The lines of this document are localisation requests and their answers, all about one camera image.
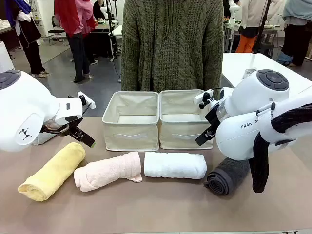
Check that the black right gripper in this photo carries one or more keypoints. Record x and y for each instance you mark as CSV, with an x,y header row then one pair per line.
x,y
214,119

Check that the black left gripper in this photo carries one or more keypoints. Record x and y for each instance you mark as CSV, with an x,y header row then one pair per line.
x,y
63,128

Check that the pink towel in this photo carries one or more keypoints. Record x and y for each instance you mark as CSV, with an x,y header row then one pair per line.
x,y
104,173

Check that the white towel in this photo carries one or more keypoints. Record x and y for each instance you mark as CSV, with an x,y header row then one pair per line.
x,y
174,165

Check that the dark grey towel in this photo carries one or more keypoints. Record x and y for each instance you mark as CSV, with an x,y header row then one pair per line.
x,y
229,175

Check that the yellow towel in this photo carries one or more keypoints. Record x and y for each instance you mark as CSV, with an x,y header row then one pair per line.
x,y
52,170

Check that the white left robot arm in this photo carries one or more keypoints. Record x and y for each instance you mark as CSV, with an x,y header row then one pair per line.
x,y
24,104

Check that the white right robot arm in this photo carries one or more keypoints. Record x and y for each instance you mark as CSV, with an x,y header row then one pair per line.
x,y
253,112

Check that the cream fabric storage bin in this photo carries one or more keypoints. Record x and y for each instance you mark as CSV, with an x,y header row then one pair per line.
x,y
130,136
180,136

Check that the white side table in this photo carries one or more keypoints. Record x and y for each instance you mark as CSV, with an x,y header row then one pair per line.
x,y
234,65

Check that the person in green sweater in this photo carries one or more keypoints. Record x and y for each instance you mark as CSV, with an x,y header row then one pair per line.
x,y
170,48

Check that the person with red scarf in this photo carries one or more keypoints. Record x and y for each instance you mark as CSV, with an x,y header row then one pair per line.
x,y
78,36

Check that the black tripod stand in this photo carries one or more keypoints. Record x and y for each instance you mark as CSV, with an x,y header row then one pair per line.
x,y
112,36

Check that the person in orange trousers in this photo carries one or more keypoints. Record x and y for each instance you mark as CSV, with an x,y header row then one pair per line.
x,y
247,41

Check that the black office chair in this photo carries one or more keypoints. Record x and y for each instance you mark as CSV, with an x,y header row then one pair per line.
x,y
56,31

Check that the blue denim bundle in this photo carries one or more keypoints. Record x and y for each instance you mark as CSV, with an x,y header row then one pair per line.
x,y
284,58

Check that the person in black coat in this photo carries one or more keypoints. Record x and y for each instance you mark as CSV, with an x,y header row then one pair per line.
x,y
31,39

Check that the white cylindrical air purifier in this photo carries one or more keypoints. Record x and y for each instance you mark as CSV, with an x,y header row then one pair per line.
x,y
5,58

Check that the person with light blue shawl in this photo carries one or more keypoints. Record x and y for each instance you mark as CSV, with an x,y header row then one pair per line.
x,y
297,31

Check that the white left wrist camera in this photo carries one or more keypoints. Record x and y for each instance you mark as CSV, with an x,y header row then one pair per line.
x,y
88,100

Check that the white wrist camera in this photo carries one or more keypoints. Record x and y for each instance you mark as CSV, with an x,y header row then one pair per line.
x,y
203,96
88,100

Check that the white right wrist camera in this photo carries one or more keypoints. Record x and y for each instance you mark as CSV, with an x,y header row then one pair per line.
x,y
203,96

